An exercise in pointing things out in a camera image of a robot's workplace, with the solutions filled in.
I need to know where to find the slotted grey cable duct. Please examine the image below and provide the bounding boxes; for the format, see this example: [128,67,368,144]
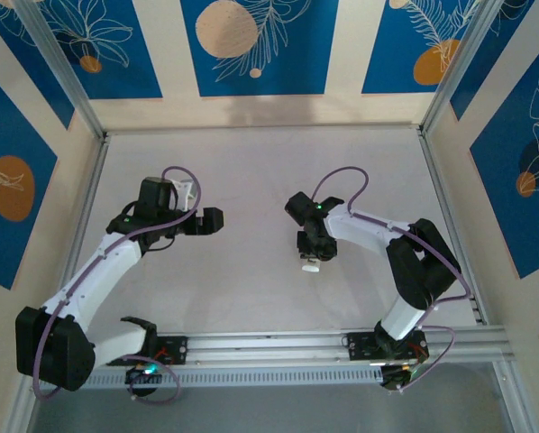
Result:
[88,368,386,392]

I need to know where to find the aluminium table side rail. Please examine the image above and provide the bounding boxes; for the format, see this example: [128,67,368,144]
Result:
[52,133,113,312]
[418,128,494,328]

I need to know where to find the black controller board with led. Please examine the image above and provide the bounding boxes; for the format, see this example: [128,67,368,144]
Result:
[124,363,162,385]
[379,364,416,392]

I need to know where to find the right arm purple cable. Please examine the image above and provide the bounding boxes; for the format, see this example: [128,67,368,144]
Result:
[311,166,472,392]

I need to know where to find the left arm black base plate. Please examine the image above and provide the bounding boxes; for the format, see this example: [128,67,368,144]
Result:
[106,336,189,367]

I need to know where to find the wide aluminium mounting rail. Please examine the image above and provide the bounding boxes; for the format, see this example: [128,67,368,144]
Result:
[93,327,516,373]

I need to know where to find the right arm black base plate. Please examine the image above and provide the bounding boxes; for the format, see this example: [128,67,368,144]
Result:
[346,331,429,362]

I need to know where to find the aluminium frame post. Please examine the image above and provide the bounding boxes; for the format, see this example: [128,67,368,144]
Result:
[14,0,109,141]
[418,0,505,136]

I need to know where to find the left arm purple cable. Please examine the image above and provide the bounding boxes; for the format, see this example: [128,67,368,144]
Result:
[32,165,202,403]

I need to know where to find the thin aluminium table edge rail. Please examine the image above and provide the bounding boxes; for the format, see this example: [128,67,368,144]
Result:
[105,124,426,136]

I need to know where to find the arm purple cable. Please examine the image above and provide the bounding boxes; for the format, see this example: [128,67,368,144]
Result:
[311,166,472,392]
[32,165,202,403]

